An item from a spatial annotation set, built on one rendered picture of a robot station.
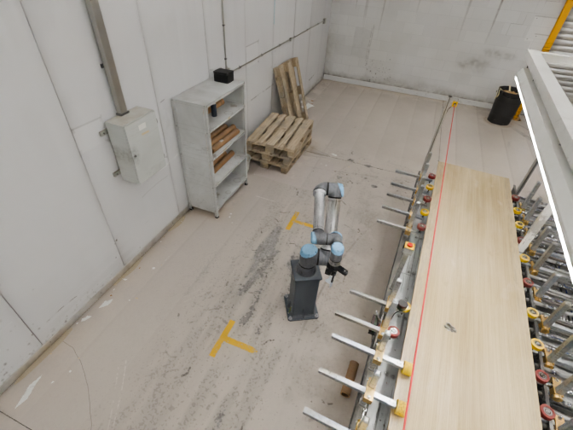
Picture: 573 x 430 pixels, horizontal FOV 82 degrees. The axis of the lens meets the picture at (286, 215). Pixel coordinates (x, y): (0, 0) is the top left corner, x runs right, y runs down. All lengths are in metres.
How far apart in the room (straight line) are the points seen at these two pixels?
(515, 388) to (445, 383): 0.43
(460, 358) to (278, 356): 1.54
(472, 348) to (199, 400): 2.12
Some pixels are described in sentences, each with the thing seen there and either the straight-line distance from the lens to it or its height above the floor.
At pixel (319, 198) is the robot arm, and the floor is 1.33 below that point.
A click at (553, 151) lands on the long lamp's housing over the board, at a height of 2.38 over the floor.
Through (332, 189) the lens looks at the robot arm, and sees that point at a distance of 2.82.
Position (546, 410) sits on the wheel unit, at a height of 0.91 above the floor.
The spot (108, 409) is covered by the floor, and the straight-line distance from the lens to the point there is 3.37.
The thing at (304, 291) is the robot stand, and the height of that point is 0.42.
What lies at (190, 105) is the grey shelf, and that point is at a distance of 3.85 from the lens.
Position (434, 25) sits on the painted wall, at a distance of 9.32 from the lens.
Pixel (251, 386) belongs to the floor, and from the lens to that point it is 3.19.
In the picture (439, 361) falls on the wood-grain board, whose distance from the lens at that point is 2.54.
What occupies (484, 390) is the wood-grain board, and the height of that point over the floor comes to 0.90.
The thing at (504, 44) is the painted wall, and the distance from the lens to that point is 9.48.
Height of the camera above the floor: 2.95
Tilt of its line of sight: 40 degrees down
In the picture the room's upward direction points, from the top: 4 degrees clockwise
